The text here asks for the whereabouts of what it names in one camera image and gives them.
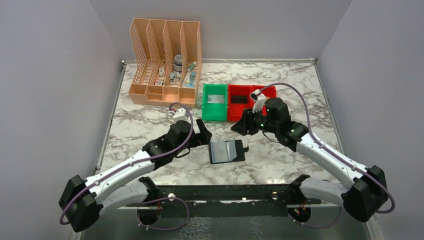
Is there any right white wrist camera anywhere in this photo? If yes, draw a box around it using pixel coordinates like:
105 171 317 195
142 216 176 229
250 89 267 114

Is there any blue packaged item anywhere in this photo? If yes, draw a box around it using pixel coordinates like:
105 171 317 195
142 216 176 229
182 61 197 88

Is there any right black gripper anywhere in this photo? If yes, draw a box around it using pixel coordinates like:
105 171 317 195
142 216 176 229
231 106 279 136

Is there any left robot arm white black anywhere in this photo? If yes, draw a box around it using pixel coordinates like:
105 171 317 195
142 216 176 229
58 119 213 233

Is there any light blue card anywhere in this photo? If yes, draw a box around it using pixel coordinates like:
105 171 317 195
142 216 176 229
210 141 237 164

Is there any silver card in green bin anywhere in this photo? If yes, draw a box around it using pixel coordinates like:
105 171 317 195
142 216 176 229
207 94 226 104

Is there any green plastic bin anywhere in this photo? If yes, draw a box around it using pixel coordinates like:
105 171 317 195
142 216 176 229
201 83 228 122

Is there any black leather card holder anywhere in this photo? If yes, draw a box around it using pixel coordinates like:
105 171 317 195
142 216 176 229
208 139 249 165

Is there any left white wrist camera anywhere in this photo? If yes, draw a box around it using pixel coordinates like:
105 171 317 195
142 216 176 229
172 108 191 123

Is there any black card in red bin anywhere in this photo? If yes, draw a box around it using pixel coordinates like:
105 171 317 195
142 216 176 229
230 95 249 105

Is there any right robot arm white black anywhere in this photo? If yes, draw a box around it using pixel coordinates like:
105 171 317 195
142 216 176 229
231 98 389 223

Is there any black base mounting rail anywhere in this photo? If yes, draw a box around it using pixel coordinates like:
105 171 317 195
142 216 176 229
128 184 321 218

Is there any peach plastic file organizer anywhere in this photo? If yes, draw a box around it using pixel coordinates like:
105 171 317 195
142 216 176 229
128 18 203 108

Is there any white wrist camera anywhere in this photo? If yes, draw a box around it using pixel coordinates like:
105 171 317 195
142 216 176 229
250 89 267 114
172 108 191 123

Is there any round grey tin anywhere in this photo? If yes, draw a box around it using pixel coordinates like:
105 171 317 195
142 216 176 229
173 54 183 73

